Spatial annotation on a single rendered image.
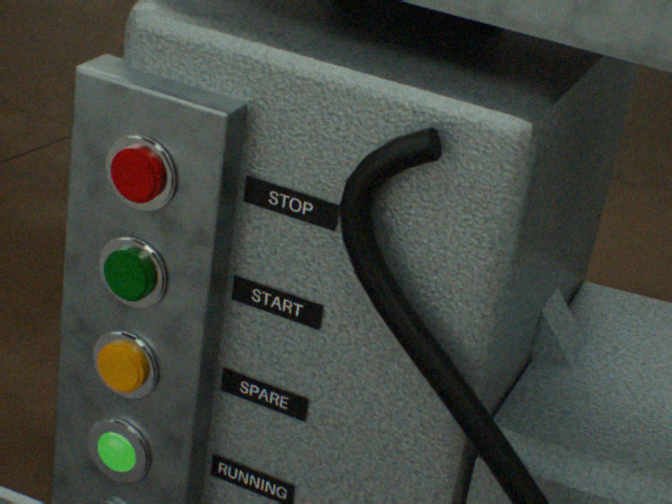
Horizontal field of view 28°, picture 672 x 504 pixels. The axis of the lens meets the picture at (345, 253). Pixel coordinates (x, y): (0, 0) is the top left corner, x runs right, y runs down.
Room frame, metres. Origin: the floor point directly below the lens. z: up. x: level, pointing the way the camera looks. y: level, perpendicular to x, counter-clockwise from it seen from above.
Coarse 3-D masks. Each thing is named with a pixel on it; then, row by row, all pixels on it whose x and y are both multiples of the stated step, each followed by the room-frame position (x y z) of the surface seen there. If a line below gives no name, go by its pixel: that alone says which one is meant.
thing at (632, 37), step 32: (352, 0) 0.61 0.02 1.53; (384, 0) 0.60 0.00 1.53; (416, 0) 0.53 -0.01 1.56; (448, 0) 0.52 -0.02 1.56; (480, 0) 0.52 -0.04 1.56; (512, 0) 0.51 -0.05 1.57; (544, 0) 0.51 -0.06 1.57; (576, 0) 0.50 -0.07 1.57; (608, 0) 0.50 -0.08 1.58; (640, 0) 0.50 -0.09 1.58; (448, 32) 0.60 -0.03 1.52; (544, 32) 0.51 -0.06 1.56; (576, 32) 0.50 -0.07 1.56; (608, 32) 0.50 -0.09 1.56; (640, 32) 0.50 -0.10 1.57
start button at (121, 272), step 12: (120, 252) 0.54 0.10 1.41; (132, 252) 0.54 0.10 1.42; (108, 264) 0.54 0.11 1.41; (120, 264) 0.54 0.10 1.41; (132, 264) 0.54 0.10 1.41; (144, 264) 0.54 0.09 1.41; (108, 276) 0.54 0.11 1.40; (120, 276) 0.54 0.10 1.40; (132, 276) 0.54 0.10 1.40; (144, 276) 0.54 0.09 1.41; (120, 288) 0.54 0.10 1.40; (132, 288) 0.54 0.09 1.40; (144, 288) 0.54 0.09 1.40; (132, 300) 0.54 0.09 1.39
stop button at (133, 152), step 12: (120, 156) 0.54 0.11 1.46; (132, 156) 0.54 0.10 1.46; (144, 156) 0.54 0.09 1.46; (120, 168) 0.54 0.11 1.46; (132, 168) 0.54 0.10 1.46; (144, 168) 0.54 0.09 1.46; (156, 168) 0.54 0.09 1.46; (120, 180) 0.54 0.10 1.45; (132, 180) 0.54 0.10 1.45; (144, 180) 0.54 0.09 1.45; (156, 180) 0.54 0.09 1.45; (120, 192) 0.54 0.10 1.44; (132, 192) 0.54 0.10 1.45; (144, 192) 0.54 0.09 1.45; (156, 192) 0.54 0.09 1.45
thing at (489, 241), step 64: (192, 0) 0.59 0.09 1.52; (256, 0) 0.60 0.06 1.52; (320, 0) 0.62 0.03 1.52; (128, 64) 0.57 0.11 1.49; (192, 64) 0.56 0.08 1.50; (256, 64) 0.55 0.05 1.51; (320, 64) 0.54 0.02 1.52; (384, 64) 0.54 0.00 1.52; (448, 64) 0.56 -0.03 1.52; (512, 64) 0.57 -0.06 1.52; (576, 64) 0.59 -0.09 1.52; (256, 128) 0.55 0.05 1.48; (320, 128) 0.54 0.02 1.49; (384, 128) 0.53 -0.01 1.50; (448, 128) 0.52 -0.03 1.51; (512, 128) 0.51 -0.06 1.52; (576, 128) 0.57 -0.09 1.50; (320, 192) 0.54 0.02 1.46; (384, 192) 0.53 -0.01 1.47; (448, 192) 0.52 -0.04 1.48; (512, 192) 0.51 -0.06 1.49; (576, 192) 0.61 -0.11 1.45; (256, 256) 0.55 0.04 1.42; (320, 256) 0.53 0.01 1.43; (384, 256) 0.52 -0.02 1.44; (448, 256) 0.51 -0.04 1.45; (512, 256) 0.51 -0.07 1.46; (576, 256) 0.66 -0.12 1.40; (256, 320) 0.54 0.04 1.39; (448, 320) 0.51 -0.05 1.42; (512, 320) 0.53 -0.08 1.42; (320, 384) 0.53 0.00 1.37; (384, 384) 0.52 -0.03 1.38; (512, 384) 0.57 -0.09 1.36; (256, 448) 0.54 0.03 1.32; (320, 448) 0.53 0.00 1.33; (384, 448) 0.52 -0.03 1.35; (448, 448) 0.51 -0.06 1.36
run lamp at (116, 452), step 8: (104, 440) 0.54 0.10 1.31; (112, 440) 0.54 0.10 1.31; (120, 440) 0.54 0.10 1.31; (104, 448) 0.54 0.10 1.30; (112, 448) 0.54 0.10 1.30; (120, 448) 0.54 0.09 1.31; (128, 448) 0.54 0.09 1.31; (104, 456) 0.54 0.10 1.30; (112, 456) 0.54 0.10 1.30; (120, 456) 0.54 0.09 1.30; (128, 456) 0.54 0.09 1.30; (112, 464) 0.54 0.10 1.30; (120, 464) 0.54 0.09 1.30; (128, 464) 0.54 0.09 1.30
